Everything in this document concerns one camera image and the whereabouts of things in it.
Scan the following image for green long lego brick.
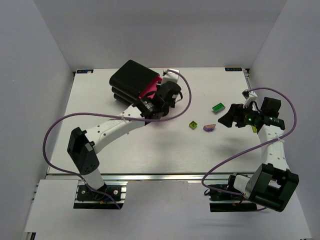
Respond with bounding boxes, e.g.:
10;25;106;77
212;102;225;114

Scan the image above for lime long lego brick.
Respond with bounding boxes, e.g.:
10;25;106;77
251;126;258;133

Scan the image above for pink top drawer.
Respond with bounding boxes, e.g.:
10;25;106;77
138;75;163;99

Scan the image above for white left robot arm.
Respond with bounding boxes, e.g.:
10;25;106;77
67;81;181;191

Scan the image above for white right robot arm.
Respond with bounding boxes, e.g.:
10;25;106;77
218;97;299;212

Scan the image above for purple butterfly lego brick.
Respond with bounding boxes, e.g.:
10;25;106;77
203;124;216;132

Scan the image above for lime square lego brick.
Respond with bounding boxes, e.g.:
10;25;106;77
189;121;198;130

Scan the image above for black drawer cabinet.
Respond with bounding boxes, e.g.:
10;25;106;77
109;59;160;106

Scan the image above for blue label right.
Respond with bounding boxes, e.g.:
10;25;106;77
224;67;243;72

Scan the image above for blue label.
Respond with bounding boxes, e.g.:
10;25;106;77
224;67;243;72
76;69;94;74

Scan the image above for blue label left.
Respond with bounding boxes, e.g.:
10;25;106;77
76;69;94;74

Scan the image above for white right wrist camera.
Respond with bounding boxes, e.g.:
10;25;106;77
242;89;258;108

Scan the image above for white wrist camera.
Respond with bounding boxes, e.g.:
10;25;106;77
242;89;258;108
161;69;179;85

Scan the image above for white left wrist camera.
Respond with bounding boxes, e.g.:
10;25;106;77
161;69;179;85

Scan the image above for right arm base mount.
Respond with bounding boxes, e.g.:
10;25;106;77
203;173;258;213

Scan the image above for aluminium table edge rail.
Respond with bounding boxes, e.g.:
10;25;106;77
46;172;285;182

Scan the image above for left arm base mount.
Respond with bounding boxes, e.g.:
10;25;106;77
73;182;127;210

